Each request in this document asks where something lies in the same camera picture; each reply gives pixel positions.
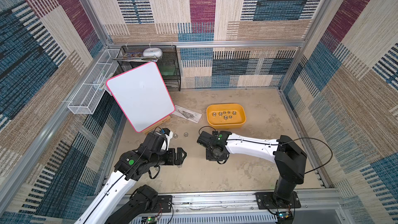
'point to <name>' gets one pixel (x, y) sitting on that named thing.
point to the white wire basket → (86, 99)
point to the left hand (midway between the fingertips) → (178, 153)
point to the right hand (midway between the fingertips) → (210, 157)
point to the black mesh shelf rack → (132, 57)
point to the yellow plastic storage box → (218, 122)
